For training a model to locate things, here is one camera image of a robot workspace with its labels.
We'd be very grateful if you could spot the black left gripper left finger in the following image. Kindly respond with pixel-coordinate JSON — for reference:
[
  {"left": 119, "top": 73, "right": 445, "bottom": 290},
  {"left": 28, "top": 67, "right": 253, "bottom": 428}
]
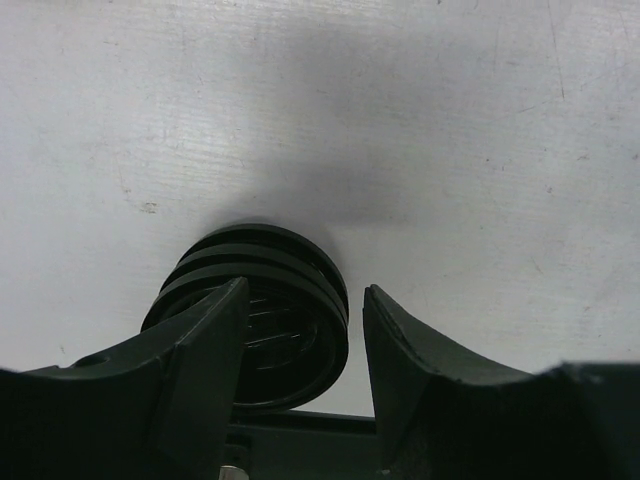
[{"left": 1, "top": 278, "right": 249, "bottom": 479}]

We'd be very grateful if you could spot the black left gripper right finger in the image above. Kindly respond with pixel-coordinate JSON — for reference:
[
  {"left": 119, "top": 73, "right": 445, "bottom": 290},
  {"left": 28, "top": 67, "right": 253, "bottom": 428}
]
[{"left": 363, "top": 285, "right": 639, "bottom": 479}]

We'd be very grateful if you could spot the black cup lid stack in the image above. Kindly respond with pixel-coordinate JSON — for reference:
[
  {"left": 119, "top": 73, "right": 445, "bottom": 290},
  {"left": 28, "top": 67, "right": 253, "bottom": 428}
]
[{"left": 142, "top": 223, "right": 349, "bottom": 415}]

